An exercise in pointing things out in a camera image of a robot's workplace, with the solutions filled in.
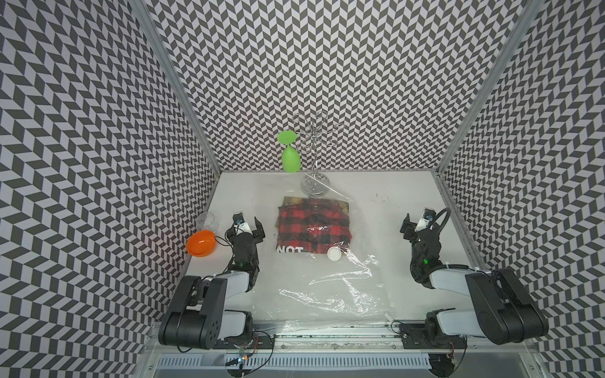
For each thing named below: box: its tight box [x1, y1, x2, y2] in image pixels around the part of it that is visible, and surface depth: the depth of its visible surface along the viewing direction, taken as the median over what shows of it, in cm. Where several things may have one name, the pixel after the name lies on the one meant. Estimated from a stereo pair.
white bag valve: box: [326, 245, 342, 262], surface depth 88 cm
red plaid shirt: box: [274, 198, 353, 254], surface depth 94 cm
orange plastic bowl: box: [185, 229, 217, 258], surface depth 91 cm
